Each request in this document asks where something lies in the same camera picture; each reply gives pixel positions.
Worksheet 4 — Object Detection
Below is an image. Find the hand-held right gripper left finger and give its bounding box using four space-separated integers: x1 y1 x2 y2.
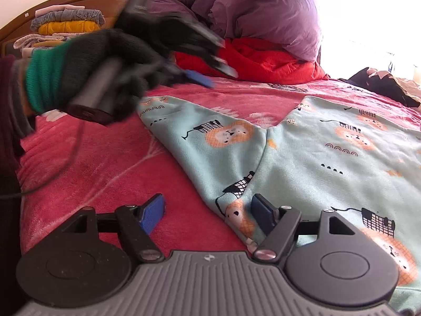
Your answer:
61 194 166 263

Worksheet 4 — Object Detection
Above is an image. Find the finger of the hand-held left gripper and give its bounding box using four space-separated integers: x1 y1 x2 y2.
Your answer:
179 67 212 89
210 56 239 79

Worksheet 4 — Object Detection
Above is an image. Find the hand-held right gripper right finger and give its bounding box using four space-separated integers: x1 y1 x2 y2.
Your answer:
252 194 356 262

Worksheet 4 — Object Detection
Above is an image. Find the teal lion print garment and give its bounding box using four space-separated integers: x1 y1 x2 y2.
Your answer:
137 95 421 316

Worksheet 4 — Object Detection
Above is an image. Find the person's left hand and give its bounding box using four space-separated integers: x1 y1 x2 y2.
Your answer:
24 28 175 126

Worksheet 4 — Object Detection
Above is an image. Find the red quilt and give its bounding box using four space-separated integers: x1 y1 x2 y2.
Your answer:
174 38 329 84

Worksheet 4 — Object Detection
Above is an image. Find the wooden headboard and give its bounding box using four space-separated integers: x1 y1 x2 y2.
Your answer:
0 0 139 56

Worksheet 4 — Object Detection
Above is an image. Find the purple duvet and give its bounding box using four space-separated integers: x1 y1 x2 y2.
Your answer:
130 0 323 63

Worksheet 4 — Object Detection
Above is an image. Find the pink floral fleece blanket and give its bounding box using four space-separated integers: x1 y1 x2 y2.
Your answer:
16 77 421 257

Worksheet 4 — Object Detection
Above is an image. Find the folded denim garment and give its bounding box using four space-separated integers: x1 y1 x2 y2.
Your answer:
31 9 106 28

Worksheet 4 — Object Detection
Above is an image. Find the folded yellow sweater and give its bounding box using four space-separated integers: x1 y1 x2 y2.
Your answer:
38 21 101 37

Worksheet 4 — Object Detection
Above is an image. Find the folded pale pink garment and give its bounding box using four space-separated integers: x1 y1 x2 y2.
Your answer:
34 5 86 17

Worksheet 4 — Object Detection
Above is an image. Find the folded grey pink knit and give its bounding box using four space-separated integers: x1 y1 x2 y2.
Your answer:
13 33 71 51

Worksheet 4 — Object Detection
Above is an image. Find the black garment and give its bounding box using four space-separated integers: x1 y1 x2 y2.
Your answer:
340 67 421 107

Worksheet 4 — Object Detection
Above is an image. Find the beige garment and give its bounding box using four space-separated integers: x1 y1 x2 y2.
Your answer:
367 67 421 97

